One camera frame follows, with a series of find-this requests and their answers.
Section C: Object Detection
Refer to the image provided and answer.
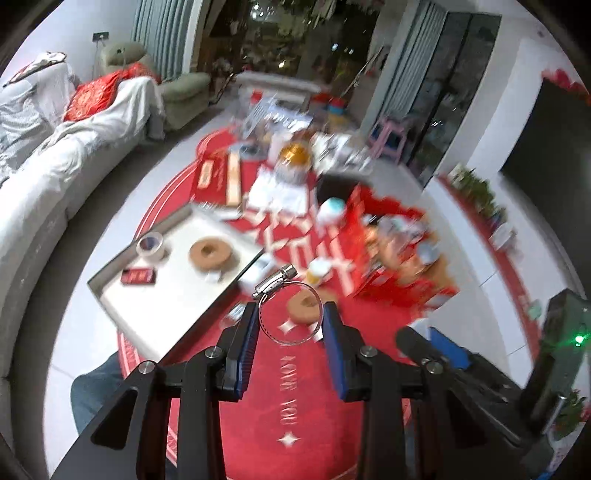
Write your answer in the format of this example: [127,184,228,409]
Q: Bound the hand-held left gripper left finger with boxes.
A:
[51,302,259,480]

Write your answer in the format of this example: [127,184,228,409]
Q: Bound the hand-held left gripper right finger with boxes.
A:
[322,301,525,480]

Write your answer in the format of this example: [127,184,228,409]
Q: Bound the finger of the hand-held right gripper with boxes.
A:
[428,327,472,371]
[396,326,446,366]

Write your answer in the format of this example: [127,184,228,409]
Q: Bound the brown tape roll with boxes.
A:
[286,290,341,326]

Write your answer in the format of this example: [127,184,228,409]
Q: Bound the metal hose clamp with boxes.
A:
[253,264,324,345]

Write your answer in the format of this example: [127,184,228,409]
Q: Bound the white pill bottle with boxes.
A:
[238,256,278,287]

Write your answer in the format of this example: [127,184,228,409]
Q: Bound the grey shallow box tray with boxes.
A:
[88,203,267,348]

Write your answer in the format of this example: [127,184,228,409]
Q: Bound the thick wooden ring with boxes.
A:
[188,235,241,278]

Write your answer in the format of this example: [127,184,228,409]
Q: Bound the small red box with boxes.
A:
[121,268,158,287]

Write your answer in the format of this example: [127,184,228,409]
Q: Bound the beige masking tape roll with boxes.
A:
[136,232,167,262]

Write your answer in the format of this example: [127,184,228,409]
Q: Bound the red round tablecloth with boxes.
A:
[117,127,462,480]

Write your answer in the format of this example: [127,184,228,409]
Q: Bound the red cardboard box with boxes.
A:
[344,185,462,311]

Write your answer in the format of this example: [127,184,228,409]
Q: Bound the white bottle with yellow label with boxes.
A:
[307,258,331,285]

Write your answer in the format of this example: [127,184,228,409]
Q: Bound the white jar with teal lid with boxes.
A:
[318,198,347,227]

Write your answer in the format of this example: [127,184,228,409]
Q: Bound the white crumpled paper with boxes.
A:
[247,175,315,217]

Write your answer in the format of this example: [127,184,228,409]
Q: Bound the person's blue jeans leg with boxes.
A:
[71,360,132,441]

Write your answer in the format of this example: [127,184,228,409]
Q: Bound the potted green plants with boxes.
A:
[443,164,509,232]

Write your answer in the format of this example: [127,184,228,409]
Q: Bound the black pouch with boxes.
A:
[318,175,361,204]

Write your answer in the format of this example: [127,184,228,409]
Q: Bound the flat red gift box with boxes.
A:
[191,152,243,208]

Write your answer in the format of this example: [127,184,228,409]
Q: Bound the large jar with golden lid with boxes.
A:
[272,143,315,186]

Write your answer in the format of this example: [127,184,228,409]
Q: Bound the pink plastic stool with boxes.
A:
[369,117,410,160]

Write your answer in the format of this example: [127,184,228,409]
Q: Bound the black television screen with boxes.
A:
[501,76,591,217]

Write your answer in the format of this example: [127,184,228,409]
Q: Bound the sofa with white cover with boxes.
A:
[0,51,165,379]

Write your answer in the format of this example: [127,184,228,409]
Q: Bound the green armchair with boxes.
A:
[99,41,211,130]

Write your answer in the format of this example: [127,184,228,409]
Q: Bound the white coffee table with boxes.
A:
[235,71,320,107]

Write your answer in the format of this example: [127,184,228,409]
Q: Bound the red patterned cushion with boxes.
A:
[62,65,156,123]

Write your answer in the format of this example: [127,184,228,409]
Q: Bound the grey striped cloth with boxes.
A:
[0,99,34,172]

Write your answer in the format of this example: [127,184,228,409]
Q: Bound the grey-green curtain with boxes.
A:
[131,0,204,79]

